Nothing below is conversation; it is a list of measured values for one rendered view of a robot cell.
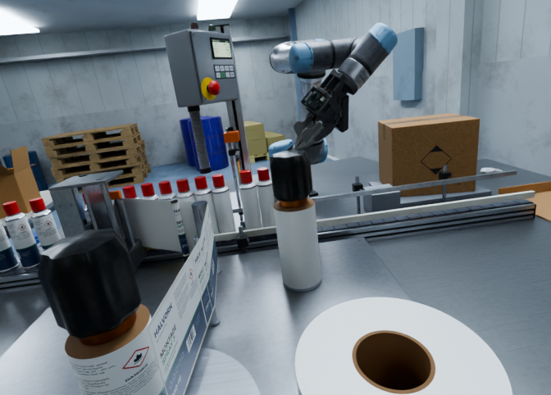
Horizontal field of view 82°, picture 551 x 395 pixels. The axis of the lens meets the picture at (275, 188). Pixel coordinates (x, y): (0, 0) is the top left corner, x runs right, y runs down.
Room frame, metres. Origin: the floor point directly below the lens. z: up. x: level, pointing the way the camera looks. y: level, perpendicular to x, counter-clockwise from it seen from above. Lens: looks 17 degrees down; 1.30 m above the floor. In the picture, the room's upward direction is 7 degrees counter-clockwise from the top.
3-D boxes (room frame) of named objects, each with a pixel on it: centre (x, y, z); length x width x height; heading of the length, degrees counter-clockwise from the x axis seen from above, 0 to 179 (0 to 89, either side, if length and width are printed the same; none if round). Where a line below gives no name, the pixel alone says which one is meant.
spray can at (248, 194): (0.91, 0.08, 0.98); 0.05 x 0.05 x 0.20
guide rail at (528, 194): (0.88, -0.24, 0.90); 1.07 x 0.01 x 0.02; 92
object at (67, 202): (0.81, 0.47, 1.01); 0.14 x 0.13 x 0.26; 92
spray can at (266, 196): (0.92, 0.03, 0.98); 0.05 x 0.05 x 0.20
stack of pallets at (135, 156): (5.92, 3.10, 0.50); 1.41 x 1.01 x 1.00; 101
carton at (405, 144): (1.25, -0.61, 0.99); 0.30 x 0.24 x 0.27; 83
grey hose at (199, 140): (1.01, 0.22, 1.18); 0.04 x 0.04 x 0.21
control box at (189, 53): (0.99, 0.16, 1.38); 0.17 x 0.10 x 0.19; 147
